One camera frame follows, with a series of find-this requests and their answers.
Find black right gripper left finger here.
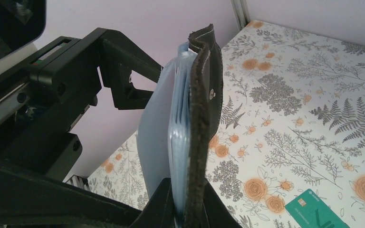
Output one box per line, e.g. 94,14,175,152
129,178,175,228

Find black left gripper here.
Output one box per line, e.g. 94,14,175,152
0,29,163,181

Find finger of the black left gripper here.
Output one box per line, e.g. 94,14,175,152
0,161,141,227

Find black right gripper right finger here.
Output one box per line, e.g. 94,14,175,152
202,180,241,228

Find teal magnetic stripe card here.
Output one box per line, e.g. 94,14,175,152
285,189,349,228

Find floral table cover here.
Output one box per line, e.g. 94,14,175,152
88,19,365,228

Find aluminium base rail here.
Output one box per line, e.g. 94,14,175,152
65,175,91,192

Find aluminium frame corner post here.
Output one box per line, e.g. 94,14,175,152
231,0,250,30

